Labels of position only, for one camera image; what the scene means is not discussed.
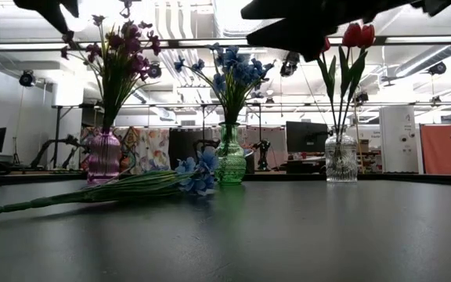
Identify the silver ventilation duct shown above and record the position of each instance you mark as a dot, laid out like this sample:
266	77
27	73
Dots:
227	19

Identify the black hanging spotlight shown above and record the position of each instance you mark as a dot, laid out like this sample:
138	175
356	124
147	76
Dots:
156	71
27	78
290	66
437	68

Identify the orange partition wall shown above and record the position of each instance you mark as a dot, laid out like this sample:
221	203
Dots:
439	149

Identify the clear glass vase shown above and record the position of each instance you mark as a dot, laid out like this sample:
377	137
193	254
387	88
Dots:
341	160

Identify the floral patterned cloth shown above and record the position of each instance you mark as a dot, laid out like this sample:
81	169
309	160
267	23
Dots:
147	145

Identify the pink ribbed glass vase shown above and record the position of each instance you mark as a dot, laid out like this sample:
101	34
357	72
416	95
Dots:
104	160

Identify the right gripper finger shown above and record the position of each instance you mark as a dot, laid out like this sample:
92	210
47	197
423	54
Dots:
296	37
307	9

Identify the black background robot arm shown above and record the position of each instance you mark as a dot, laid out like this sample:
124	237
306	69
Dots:
53	147
262	152

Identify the green glass vase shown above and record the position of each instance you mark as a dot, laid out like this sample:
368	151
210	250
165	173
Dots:
230	166

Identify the blue artificial flower bunch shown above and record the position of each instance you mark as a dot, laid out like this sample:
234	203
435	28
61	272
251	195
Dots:
231	55
202	176
217	82

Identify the crossbeam with light strips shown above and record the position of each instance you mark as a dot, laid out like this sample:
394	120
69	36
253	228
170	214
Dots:
194	42

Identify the black partition panel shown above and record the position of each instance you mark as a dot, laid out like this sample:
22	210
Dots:
184	145

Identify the white cabinet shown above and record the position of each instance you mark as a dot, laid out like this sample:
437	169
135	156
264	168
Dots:
399	129

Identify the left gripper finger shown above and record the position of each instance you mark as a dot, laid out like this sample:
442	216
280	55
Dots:
49	6
73	7

